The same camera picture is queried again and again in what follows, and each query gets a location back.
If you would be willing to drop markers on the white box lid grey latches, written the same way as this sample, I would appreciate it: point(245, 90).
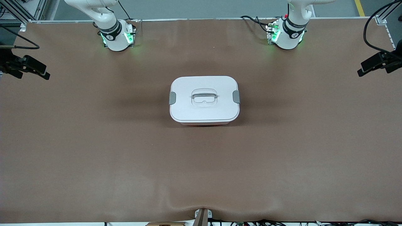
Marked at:
point(188, 110)

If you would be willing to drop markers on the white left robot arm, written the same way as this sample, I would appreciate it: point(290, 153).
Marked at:
point(290, 40)

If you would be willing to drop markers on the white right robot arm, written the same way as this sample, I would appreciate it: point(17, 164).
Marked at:
point(116, 40)

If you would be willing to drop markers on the pink plastic storage box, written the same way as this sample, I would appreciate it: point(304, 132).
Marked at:
point(204, 124)

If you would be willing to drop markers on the brown table mat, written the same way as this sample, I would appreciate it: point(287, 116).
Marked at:
point(282, 157)

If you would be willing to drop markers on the wooden board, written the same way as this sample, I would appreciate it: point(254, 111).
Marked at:
point(165, 224)

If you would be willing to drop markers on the metal table clamp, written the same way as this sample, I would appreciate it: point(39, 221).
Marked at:
point(202, 218)

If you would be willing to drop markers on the aluminium frame profile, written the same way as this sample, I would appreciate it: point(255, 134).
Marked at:
point(384, 18)
point(15, 14)

